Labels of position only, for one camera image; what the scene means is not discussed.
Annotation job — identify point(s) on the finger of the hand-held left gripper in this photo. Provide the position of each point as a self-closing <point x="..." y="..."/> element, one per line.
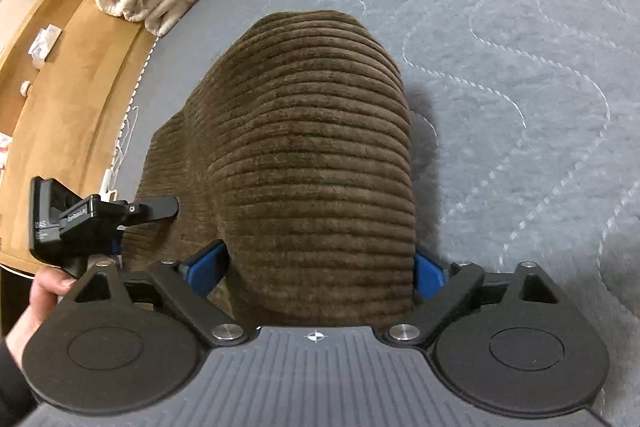
<point x="155" y="209"/>

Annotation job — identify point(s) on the person's left hand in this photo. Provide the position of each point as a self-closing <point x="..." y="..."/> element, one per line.
<point x="37" y="302"/>

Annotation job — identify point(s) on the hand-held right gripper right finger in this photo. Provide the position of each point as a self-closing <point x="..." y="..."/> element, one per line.
<point x="428" y="278"/>

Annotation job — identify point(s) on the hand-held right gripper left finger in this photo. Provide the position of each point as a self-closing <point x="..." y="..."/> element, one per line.
<point x="207" y="268"/>

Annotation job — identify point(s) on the white paper packet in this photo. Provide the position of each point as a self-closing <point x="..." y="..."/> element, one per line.
<point x="45" y="42"/>

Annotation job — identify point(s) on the grey quilted bed cover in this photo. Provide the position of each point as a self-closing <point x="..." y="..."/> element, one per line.
<point x="500" y="72"/>

